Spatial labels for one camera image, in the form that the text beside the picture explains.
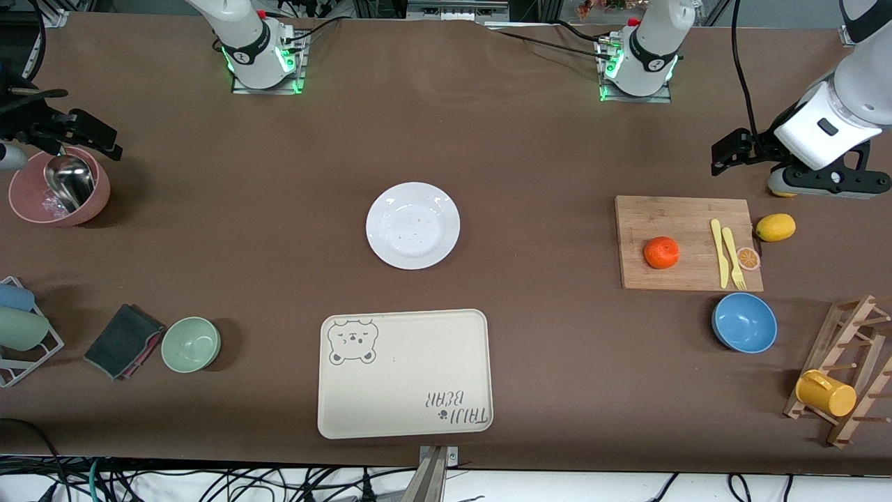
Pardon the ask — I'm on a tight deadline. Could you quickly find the orange fruit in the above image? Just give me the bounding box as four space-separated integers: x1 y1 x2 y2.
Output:
643 236 681 270

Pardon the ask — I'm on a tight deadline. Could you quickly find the white round plate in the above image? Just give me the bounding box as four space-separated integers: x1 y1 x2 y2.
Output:
366 182 461 271

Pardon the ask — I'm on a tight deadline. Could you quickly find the metal scoop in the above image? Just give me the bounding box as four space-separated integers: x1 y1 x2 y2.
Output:
43 155 95 213

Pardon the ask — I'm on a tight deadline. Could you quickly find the pink bowl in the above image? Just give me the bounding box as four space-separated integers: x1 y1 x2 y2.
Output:
8 145 111 227

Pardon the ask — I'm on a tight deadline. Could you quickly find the bamboo cutting board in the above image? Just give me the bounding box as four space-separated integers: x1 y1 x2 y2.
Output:
614 195 764 292

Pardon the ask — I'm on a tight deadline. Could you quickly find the yellow plastic knife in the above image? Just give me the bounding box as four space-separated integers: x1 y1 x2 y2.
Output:
710 219 730 289

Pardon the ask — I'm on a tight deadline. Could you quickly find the yellow plastic fork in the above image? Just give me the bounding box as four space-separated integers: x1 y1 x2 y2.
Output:
721 227 748 291

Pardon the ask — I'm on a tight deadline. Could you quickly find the light blue cup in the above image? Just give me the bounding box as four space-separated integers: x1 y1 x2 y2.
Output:
0 282 36 312

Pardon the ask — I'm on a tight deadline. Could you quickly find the blue bowl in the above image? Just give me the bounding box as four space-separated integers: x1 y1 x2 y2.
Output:
712 292 778 354

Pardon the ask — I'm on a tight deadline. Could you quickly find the pale green cup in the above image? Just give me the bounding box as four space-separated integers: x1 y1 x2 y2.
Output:
0 307 51 352

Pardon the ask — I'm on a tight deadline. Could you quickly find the dark grey folded cloth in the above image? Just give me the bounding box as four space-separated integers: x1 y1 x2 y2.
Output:
84 303 166 381

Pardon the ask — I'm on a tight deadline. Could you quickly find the pale green bowl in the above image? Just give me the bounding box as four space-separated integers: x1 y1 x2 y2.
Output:
161 317 222 374

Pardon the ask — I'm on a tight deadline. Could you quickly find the yellow mug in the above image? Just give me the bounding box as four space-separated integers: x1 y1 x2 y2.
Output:
795 370 857 418

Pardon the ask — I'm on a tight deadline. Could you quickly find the wooden drying rack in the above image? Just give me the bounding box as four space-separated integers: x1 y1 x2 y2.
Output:
783 295 892 448

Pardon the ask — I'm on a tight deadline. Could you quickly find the cream tray with bear print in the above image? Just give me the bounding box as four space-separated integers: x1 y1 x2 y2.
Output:
318 309 494 440

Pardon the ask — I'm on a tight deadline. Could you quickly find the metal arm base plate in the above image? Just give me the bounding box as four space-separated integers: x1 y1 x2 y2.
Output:
232 31 308 95
598 35 674 104

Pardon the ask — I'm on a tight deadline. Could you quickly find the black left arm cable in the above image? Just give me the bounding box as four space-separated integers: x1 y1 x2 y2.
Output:
730 0 760 137

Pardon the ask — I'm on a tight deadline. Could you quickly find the black cable on table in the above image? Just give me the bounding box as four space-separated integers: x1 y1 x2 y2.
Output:
484 28 608 56

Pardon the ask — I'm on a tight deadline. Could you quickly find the white wire cup rack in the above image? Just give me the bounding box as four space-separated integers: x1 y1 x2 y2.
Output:
0 276 65 388

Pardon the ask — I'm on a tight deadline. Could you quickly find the aluminium frame rail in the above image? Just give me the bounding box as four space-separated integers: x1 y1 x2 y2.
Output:
406 0 511 23

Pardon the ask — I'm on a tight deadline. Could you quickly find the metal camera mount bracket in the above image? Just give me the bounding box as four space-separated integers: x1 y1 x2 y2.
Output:
408 445 459 502

